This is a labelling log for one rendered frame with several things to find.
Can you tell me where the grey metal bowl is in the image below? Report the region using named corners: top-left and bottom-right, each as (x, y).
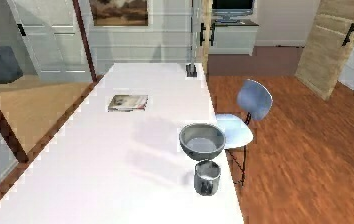
top-left (178, 123), bottom-right (227, 161)

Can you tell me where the pale wooden door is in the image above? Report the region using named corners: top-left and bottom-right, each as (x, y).
top-left (294, 0), bottom-right (354, 102)

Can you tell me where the grey book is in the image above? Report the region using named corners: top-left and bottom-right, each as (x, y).
top-left (107, 94), bottom-right (149, 113)

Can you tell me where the white panelled door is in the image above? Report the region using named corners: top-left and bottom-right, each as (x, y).
top-left (6, 0), bottom-right (93, 84)

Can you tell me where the white television cabinet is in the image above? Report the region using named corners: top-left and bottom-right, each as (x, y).
top-left (208, 19), bottom-right (260, 57)

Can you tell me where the black television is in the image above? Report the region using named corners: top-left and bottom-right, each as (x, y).
top-left (211, 0), bottom-right (255, 24)

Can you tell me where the white table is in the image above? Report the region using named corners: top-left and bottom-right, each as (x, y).
top-left (0, 62), bottom-right (245, 224)

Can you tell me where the small black stand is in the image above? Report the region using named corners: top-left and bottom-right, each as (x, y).
top-left (185, 63), bottom-right (198, 78)

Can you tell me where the grey metal mug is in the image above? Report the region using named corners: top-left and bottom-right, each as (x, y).
top-left (193, 159), bottom-right (222, 197)

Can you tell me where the pale blue chair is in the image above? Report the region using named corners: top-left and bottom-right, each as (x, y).
top-left (215, 78), bottom-right (274, 188)

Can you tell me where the dark grey trash can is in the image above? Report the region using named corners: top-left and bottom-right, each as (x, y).
top-left (0, 45), bottom-right (24, 85)

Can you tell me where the framed brown painting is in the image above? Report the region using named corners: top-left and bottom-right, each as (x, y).
top-left (88, 0), bottom-right (150, 27)

